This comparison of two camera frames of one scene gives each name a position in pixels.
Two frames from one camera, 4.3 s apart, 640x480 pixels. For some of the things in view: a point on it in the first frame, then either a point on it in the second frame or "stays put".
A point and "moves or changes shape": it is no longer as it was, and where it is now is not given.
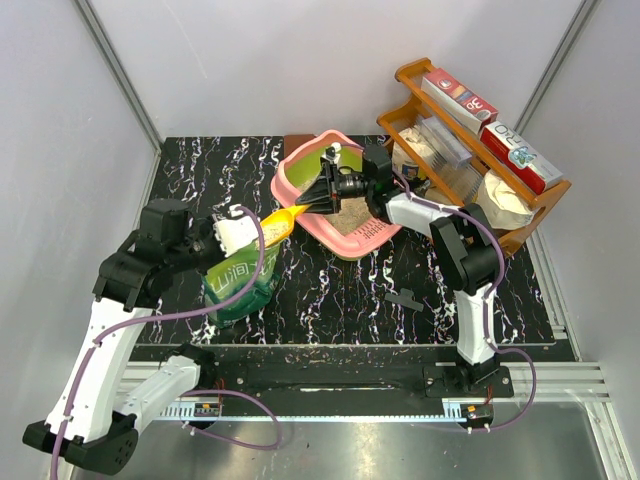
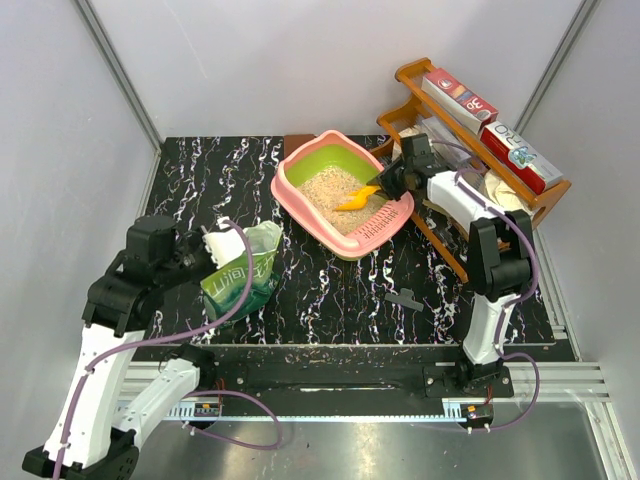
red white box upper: x=458 y=100 stays put
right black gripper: x=325 y=193 → x=383 y=181
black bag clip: x=405 y=298 stays put
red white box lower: x=524 y=164 stays put
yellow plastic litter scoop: x=278 y=225 moves or changes shape
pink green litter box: x=354 y=230 stays put
